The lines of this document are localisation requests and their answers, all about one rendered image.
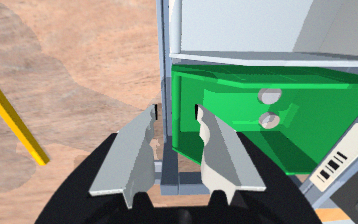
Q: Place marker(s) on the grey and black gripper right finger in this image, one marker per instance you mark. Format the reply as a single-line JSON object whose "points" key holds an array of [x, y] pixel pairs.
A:
{"points": [[233, 163]]}

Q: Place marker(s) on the green bin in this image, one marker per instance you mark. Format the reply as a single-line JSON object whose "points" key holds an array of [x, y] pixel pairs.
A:
{"points": [[311, 120]]}

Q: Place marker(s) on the white disc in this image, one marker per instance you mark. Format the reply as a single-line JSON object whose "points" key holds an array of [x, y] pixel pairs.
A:
{"points": [[269, 120]]}

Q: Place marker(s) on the yellow bar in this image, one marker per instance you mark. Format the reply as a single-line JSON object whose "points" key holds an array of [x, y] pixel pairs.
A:
{"points": [[19, 128]]}

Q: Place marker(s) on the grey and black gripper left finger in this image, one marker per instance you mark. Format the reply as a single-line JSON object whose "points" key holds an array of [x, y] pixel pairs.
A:
{"points": [[107, 180]]}

